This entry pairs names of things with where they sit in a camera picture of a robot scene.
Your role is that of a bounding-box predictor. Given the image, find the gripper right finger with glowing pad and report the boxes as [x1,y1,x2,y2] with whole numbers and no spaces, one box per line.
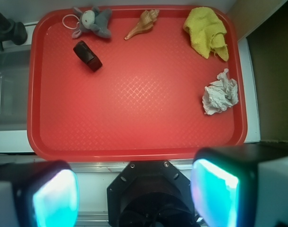
[190,143,288,227]

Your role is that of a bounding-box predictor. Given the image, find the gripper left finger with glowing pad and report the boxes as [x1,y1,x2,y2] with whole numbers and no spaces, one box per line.
[0,160,79,227]

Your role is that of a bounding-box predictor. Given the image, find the black box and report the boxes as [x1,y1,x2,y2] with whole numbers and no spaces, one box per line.
[73,40,102,72]

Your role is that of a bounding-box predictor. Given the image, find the crumpled white paper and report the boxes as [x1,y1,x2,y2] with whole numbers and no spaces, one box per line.
[202,68,239,115]

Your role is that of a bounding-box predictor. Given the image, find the stainless steel sink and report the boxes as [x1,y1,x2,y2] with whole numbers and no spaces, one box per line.
[0,45,31,131]

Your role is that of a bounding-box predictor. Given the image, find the red plastic tray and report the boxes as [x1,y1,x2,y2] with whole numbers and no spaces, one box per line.
[27,6,247,162]

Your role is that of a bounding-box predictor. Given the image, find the yellow knitted cloth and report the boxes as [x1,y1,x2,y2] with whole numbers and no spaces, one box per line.
[183,7,229,62]

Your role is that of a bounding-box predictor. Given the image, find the grey plush donkey toy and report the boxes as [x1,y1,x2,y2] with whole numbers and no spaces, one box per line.
[62,6,112,39]

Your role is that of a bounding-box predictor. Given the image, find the brown conch seashell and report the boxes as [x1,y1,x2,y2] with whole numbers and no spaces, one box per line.
[124,9,160,40]

